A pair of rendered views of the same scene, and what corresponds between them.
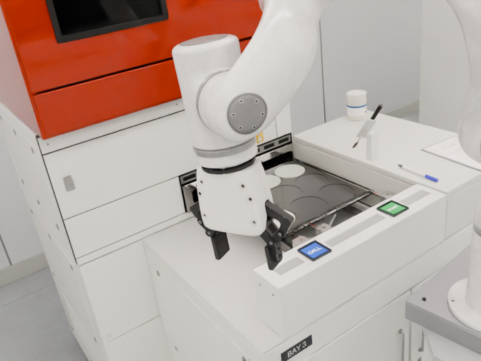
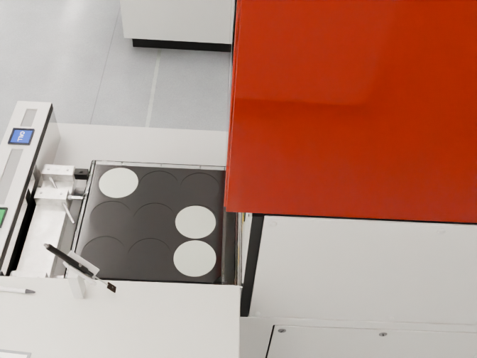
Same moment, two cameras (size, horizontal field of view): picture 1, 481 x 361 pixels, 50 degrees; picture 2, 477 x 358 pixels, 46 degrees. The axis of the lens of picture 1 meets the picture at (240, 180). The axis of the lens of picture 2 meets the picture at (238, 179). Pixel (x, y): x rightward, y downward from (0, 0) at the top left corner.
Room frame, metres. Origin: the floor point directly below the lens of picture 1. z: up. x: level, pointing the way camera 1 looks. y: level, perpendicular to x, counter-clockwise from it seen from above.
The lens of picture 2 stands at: (1.93, -0.76, 2.05)
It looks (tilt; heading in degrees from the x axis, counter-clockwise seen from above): 50 degrees down; 118
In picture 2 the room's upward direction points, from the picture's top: 5 degrees clockwise
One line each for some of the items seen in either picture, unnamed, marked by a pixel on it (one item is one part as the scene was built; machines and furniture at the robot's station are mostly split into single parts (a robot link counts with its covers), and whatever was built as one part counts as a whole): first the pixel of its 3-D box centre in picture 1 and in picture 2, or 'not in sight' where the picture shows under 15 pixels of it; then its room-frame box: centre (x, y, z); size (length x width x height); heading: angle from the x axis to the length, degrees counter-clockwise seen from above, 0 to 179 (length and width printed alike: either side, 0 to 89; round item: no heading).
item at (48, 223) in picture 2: not in sight; (47, 228); (1.16, -0.28, 0.87); 0.36 x 0.08 x 0.03; 121
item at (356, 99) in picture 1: (356, 104); not in sight; (1.75, -0.45, 1.01); 0.07 x 0.07 x 0.10
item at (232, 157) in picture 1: (224, 149); not in sight; (0.64, 0.02, 1.37); 0.09 x 0.08 x 0.03; 56
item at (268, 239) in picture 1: (262, 223); not in sight; (0.62, -0.02, 1.26); 0.05 x 0.03 x 0.05; 56
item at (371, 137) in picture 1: (368, 136); (83, 276); (1.41, -0.39, 1.03); 0.06 x 0.04 x 0.13; 31
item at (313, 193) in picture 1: (284, 193); (154, 219); (1.37, -0.13, 0.90); 0.34 x 0.34 x 0.01; 31
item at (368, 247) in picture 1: (357, 253); (14, 194); (1.03, -0.26, 0.89); 0.55 x 0.09 x 0.14; 121
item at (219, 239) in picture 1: (212, 235); not in sight; (0.67, 0.05, 1.22); 0.03 x 0.03 x 0.07; 56
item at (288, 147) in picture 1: (241, 175); (238, 219); (1.55, -0.01, 0.89); 0.44 x 0.02 x 0.10; 121
